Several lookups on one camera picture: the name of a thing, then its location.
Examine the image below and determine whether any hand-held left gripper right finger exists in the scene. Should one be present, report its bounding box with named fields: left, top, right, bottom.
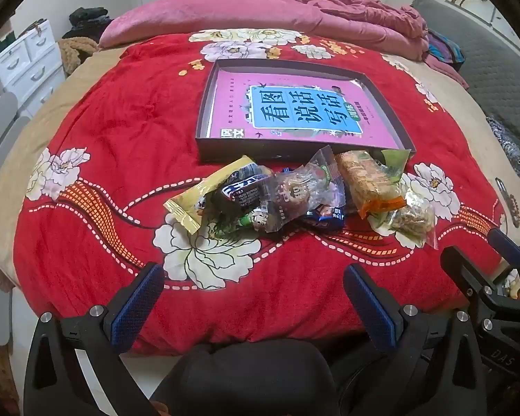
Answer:
left=343, top=263, right=490, bottom=416

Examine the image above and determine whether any small cartoon snack packet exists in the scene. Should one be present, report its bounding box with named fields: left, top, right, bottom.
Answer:
left=208, top=210, right=271, bottom=235

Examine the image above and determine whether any brown knitted blanket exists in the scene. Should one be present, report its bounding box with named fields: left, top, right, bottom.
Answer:
left=58, top=37, right=100, bottom=76

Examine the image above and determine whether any blue cookie packet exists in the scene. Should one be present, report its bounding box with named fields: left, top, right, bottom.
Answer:
left=301, top=206, right=345, bottom=230

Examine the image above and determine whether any yellow snack packet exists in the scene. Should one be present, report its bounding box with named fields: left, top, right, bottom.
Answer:
left=164, top=156, right=261, bottom=235

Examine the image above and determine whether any beaded strap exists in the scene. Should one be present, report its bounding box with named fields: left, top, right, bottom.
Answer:
left=495, top=177, right=520, bottom=228

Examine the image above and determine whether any pink pillow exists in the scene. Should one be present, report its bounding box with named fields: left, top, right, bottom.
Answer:
left=99, top=0, right=326, bottom=48

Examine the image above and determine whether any grey box tray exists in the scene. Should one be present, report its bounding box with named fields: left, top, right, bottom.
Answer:
left=195, top=58, right=417, bottom=165

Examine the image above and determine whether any purple and blue cloth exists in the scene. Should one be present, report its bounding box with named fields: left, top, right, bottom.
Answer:
left=425, top=30, right=466, bottom=72

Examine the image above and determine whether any dark chocolate bar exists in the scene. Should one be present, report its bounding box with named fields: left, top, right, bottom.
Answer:
left=210, top=172, right=274, bottom=222

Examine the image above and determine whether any grey quilted cover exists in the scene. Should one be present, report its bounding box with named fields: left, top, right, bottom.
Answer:
left=409, top=0, right=520, bottom=174

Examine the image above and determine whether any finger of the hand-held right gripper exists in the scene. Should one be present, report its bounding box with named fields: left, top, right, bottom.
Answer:
left=486, top=227, right=520, bottom=284
left=441, top=246, right=520, bottom=319

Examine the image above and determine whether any silver patterned fabric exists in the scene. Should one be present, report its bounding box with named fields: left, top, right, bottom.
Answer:
left=485, top=116, right=520, bottom=178

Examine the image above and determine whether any clear round pastry packet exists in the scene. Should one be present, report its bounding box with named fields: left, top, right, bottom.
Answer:
left=266, top=145, right=346, bottom=235

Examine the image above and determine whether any red floral blanket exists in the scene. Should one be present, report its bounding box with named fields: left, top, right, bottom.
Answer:
left=15, top=30, right=510, bottom=356

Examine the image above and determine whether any green snack packet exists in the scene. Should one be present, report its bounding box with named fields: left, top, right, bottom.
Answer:
left=367, top=148, right=412, bottom=237

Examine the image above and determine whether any crumpled pink quilt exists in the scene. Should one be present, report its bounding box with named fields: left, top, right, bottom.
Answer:
left=260, top=0, right=469, bottom=92

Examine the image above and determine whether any pink book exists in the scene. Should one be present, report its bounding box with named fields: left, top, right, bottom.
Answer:
left=206, top=69, right=401, bottom=148

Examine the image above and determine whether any white drawer cabinet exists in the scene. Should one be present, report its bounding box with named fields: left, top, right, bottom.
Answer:
left=0, top=19, right=66, bottom=109

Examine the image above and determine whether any orange cracker packet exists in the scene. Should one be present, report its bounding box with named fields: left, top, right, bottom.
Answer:
left=335, top=151, right=406, bottom=219

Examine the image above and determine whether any black clothes pile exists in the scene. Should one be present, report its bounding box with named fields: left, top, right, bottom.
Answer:
left=63, top=6, right=113, bottom=40

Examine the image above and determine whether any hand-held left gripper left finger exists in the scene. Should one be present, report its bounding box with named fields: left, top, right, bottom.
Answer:
left=24, top=262, right=187, bottom=416

